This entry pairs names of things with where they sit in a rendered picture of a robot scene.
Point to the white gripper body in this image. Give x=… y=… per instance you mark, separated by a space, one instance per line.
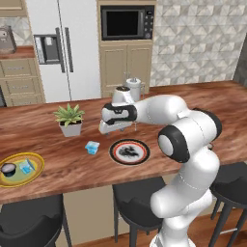
x=112 y=127

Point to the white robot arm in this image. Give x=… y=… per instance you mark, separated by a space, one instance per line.
x=189 y=135

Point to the blue square yogurt container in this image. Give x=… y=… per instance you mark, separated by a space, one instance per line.
x=26 y=166
x=92 y=147

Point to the red-rimmed plate with black pattern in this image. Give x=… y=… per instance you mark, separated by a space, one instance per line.
x=129 y=151

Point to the yellow plate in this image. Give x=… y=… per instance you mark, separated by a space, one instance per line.
x=34 y=164

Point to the black and white yogurt cup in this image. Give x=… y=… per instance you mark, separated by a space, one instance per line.
x=8 y=169

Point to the white jug with dark top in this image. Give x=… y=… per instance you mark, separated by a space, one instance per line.
x=121 y=95

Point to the green plant in white pot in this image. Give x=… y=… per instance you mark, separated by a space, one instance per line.
x=70 y=119

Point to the beige tall cupboard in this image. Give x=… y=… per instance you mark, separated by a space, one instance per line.
x=125 y=61

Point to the black bar stool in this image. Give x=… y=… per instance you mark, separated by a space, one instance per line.
x=135 y=199
x=233 y=186
x=30 y=218

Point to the white fridge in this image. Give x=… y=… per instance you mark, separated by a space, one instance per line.
x=80 y=48

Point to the beige drawer cabinet run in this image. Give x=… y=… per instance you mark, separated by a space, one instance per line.
x=19 y=80

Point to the black microwave oven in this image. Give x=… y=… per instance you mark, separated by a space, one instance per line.
x=127 y=22

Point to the grey coffee machine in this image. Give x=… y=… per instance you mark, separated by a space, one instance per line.
x=6 y=39

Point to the beige wall cupboard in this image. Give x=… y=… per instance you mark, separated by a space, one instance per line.
x=12 y=7

